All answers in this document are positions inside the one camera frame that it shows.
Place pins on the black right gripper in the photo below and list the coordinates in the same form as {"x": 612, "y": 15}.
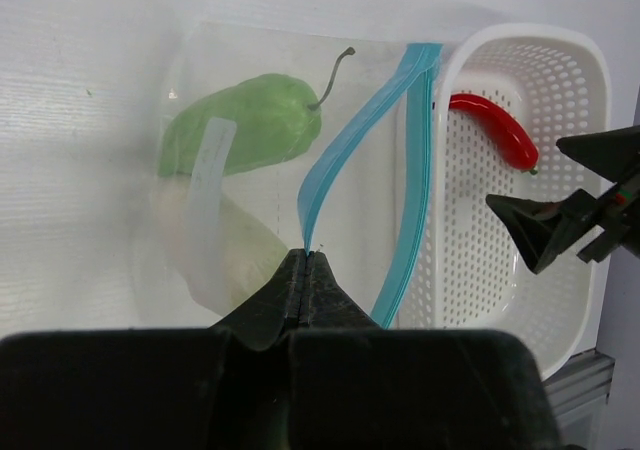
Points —
{"x": 542, "y": 231}

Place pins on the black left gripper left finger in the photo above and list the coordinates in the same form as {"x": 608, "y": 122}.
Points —
{"x": 111, "y": 389}

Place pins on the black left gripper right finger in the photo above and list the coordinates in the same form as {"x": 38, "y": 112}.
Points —
{"x": 369, "y": 388}

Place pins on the red toy chili pepper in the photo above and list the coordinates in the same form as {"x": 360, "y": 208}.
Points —
{"x": 512, "y": 141}

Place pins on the white toy radish green top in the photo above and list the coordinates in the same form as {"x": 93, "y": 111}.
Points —
{"x": 245, "y": 254}

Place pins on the clear zip top bag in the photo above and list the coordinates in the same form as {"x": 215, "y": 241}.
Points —
{"x": 359, "y": 195}

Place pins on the green toy pepper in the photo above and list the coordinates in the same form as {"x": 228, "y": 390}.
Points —
{"x": 277, "y": 118}

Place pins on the aluminium mounting rail frame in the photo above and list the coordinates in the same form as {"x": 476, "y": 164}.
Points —
{"x": 578, "y": 393}

